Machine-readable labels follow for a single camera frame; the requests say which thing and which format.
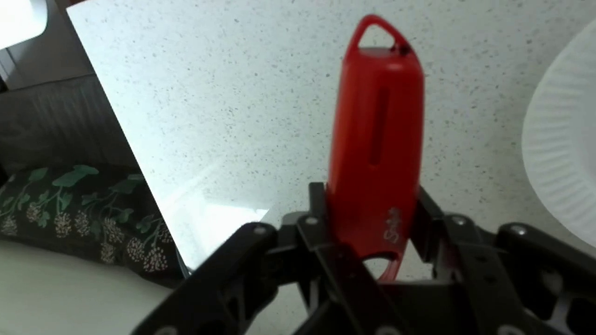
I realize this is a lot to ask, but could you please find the stainless steel dishwasher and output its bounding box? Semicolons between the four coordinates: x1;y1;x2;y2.
0;0;141;182

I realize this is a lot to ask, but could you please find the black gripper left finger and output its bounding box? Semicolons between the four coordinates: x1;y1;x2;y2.
130;180;398;335

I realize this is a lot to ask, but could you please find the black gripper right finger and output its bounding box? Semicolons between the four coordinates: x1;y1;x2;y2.
405;184;596;335

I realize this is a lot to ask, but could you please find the dark floral cloth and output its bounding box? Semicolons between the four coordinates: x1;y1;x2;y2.
0;161;189;290

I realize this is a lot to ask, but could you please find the red long-nozzle lighter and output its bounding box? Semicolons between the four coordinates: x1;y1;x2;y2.
325;12;428;284

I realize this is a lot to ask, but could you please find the white paper plate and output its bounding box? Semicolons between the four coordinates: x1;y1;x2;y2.
519;16;596;251

